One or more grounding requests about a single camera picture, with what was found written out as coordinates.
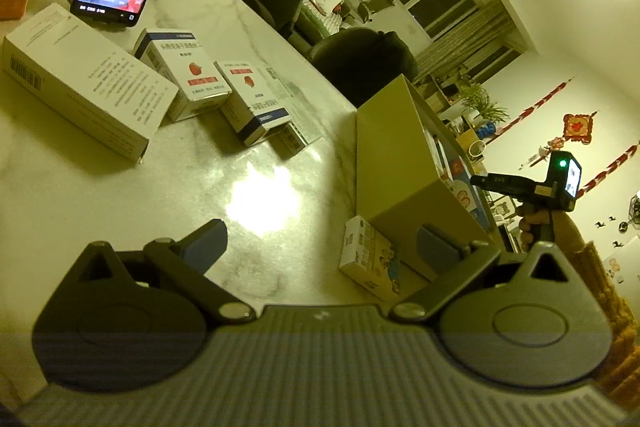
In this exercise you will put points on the white strawberry medicine box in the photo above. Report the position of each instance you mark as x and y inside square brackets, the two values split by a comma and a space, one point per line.
[190, 82]

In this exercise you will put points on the blue plush toy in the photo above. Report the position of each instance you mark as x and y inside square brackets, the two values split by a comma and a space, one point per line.
[486, 129]

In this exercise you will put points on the red knot wall decoration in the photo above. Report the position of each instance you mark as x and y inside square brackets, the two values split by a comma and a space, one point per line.
[579, 127]

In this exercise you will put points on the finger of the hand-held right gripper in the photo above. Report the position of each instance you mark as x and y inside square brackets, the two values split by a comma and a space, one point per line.
[495, 186]

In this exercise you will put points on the brown cardboard box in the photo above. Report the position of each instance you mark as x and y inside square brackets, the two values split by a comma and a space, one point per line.
[400, 167]

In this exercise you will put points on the person's right hand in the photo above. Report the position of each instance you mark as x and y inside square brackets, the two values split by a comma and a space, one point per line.
[526, 227]

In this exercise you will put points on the long white medicine box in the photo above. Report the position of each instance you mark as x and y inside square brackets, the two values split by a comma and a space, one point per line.
[85, 82]

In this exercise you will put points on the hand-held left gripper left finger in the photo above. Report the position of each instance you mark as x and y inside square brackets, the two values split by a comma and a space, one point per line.
[207, 244]

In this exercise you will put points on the office chair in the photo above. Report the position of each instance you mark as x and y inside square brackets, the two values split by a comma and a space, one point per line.
[375, 7]

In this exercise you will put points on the yellow blue cartoon medicine box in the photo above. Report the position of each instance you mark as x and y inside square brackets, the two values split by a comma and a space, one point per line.
[370, 257]

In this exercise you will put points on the dark dining chair with jacket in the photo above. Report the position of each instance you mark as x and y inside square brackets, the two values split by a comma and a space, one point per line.
[360, 62]

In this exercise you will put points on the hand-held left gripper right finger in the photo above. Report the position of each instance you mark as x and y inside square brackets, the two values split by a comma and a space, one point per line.
[437, 251]

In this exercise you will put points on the round mirror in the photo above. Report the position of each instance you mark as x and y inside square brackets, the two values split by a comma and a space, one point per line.
[478, 151]

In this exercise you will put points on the potted plant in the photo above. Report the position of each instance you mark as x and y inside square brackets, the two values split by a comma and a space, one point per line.
[482, 104]

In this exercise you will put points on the person's right forearm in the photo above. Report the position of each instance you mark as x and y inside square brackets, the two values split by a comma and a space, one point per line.
[600, 287]

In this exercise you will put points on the patterned curtain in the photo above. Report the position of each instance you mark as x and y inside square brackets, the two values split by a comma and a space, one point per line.
[470, 42]

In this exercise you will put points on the marble desktop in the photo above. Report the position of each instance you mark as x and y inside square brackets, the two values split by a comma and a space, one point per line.
[125, 207]

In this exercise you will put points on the small white blue medicine box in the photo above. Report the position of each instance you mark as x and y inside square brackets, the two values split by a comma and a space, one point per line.
[292, 139]

